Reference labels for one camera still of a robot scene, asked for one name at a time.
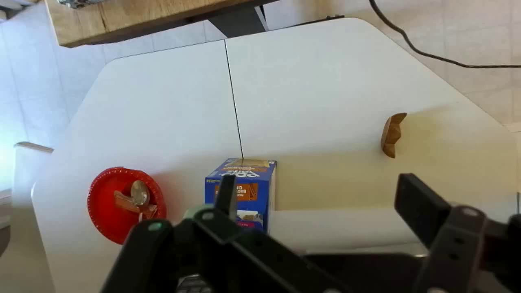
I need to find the black floor cable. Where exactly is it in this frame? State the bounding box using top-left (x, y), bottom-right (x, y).
top-left (368, 0), bottom-right (521, 72)

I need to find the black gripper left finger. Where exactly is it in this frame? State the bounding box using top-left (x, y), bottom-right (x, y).
top-left (100, 173), bottom-right (349, 293)

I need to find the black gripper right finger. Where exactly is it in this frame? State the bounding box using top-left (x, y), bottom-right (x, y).
top-left (394, 173), bottom-right (521, 293)

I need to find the red plastic bowl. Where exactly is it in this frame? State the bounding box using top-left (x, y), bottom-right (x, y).
top-left (87, 167), bottom-right (168, 248)

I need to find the metal spoon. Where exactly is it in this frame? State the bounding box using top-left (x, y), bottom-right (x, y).
top-left (129, 180), bottom-right (152, 209)

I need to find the dark table leg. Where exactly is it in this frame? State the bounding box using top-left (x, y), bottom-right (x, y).
top-left (209, 6), bottom-right (269, 40)

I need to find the wooden board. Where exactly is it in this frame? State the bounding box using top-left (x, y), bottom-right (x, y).
top-left (44, 0), bottom-right (274, 50)

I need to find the blue cardboard food box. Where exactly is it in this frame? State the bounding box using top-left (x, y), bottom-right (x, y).
top-left (204, 157), bottom-right (279, 235)

